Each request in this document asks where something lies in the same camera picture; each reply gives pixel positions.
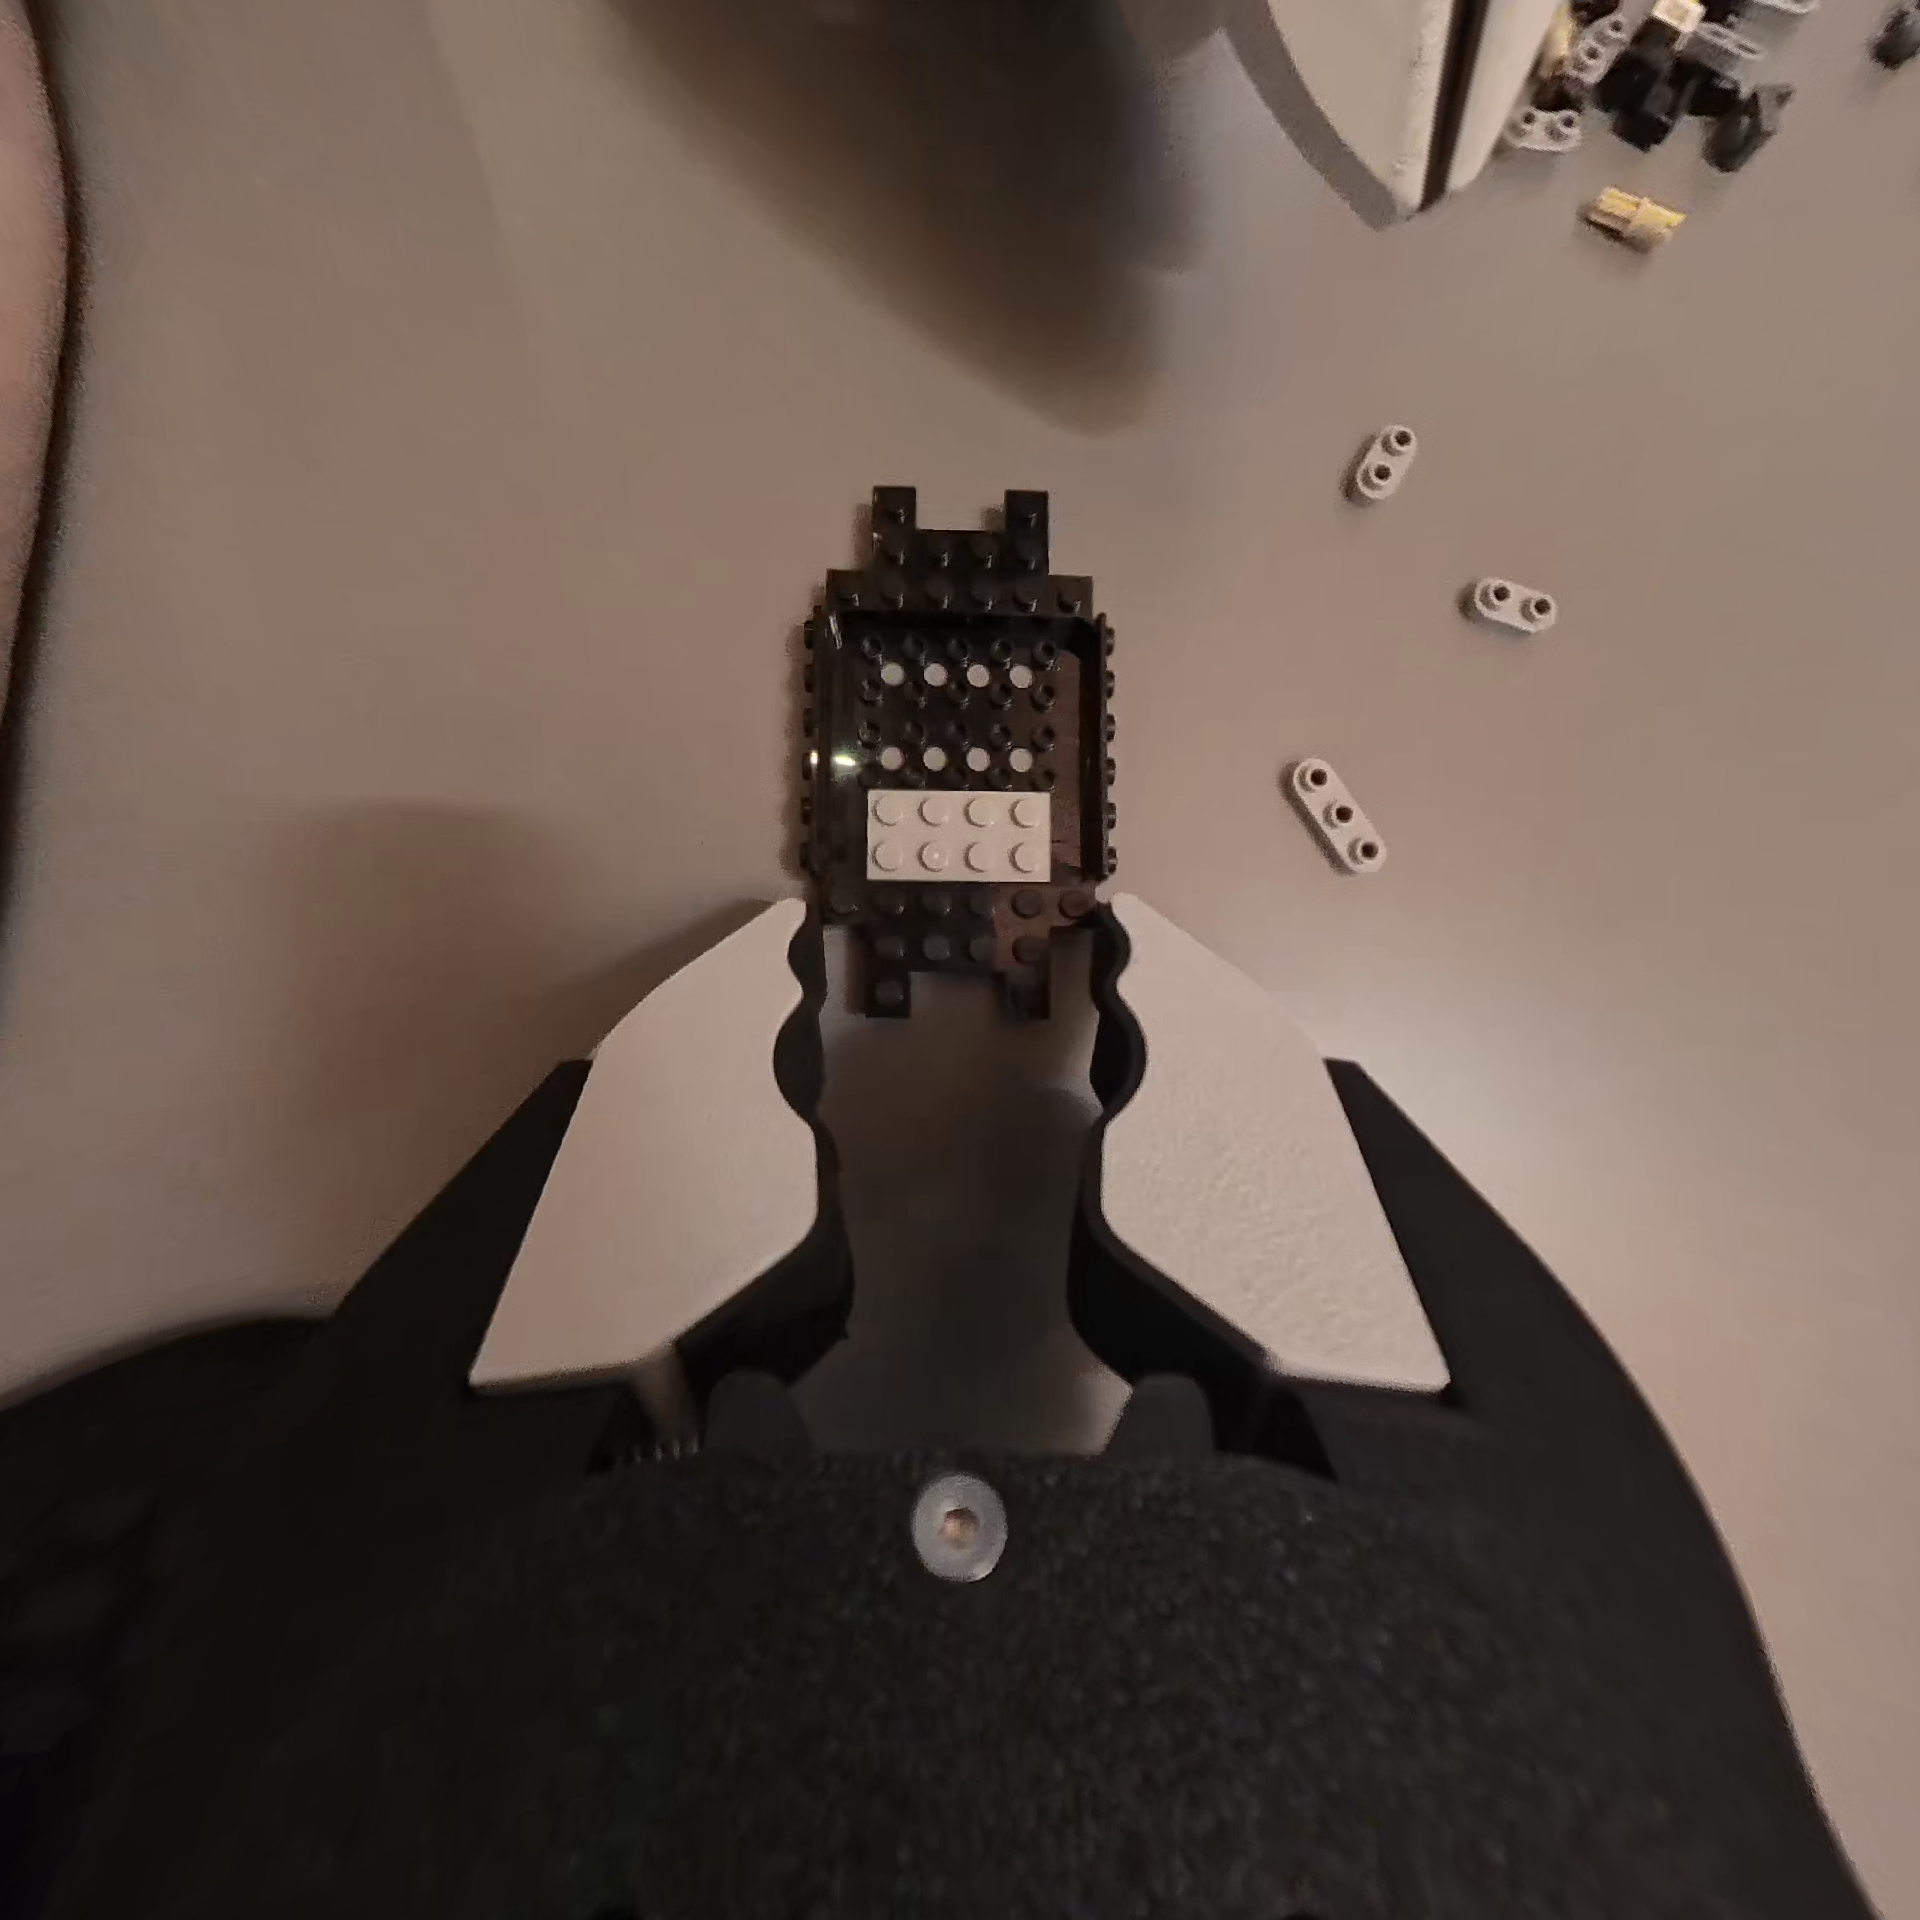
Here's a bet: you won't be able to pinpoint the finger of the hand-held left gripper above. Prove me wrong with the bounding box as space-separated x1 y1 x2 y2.
1269 0 1456 233
1444 0 1547 189

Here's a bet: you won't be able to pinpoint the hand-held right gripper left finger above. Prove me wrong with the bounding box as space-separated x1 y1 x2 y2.
466 896 858 1397

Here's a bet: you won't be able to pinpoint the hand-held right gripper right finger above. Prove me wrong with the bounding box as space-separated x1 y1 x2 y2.
1069 896 1452 1397

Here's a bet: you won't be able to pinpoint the pile of small brick pieces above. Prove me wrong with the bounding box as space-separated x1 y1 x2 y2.
1503 0 1920 259

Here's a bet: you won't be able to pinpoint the light grey long link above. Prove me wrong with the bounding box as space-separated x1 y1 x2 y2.
1282 760 1387 878

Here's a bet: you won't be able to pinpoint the light grey brick plate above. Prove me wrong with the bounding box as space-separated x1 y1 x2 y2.
863 791 1058 878

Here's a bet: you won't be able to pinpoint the black brick plate assembly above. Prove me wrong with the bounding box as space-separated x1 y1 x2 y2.
796 486 1124 1027

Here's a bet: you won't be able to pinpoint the grey desk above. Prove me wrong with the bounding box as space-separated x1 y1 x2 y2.
0 0 1920 1903

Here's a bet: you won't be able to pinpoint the person's dark trousers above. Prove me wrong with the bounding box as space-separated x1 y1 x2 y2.
0 1318 350 1920

